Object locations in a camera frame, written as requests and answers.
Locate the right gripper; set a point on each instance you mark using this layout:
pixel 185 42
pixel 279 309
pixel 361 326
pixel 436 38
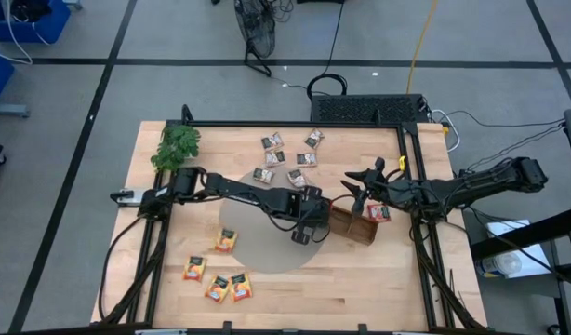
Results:
pixel 383 188

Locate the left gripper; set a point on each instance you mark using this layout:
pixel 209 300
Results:
pixel 311 209

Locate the brown cinnamon apple tea packet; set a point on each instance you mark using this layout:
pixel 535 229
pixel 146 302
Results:
pixel 274 157
pixel 272 141
pixel 297 178
pixel 263 175
pixel 307 159

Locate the red strawberry tea packet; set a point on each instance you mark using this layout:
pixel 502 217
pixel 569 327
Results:
pixel 381 213

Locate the wooden three-compartment tray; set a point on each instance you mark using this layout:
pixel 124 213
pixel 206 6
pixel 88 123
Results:
pixel 355 228

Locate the dark green tea packet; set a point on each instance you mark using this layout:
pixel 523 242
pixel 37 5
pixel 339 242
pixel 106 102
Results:
pixel 314 138

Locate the orange tea packet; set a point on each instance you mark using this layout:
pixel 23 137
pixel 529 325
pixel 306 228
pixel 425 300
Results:
pixel 217 288
pixel 195 268
pixel 240 286
pixel 226 240

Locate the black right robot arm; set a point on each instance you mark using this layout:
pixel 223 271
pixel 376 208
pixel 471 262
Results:
pixel 476 186

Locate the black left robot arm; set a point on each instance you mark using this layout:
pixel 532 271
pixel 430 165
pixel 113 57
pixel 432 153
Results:
pixel 243 191

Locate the round grey mat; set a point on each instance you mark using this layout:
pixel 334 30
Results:
pixel 257 251

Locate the black computer case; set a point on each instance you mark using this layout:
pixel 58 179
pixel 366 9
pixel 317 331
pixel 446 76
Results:
pixel 367 109

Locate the green plant in white pot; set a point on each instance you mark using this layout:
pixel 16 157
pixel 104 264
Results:
pixel 178 144

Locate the black metal rack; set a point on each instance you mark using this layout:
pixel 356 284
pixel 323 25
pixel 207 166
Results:
pixel 527 232

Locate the black floor fan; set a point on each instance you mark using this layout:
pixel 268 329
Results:
pixel 255 25

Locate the white paper sheet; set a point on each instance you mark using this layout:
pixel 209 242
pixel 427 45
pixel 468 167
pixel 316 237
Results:
pixel 534 263

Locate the grey metal bar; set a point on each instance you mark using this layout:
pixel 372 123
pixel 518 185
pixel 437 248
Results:
pixel 9 111

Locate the large blue bin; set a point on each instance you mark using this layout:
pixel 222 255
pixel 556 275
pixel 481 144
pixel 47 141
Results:
pixel 30 23

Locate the black table frame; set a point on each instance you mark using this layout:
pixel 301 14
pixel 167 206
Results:
pixel 290 124

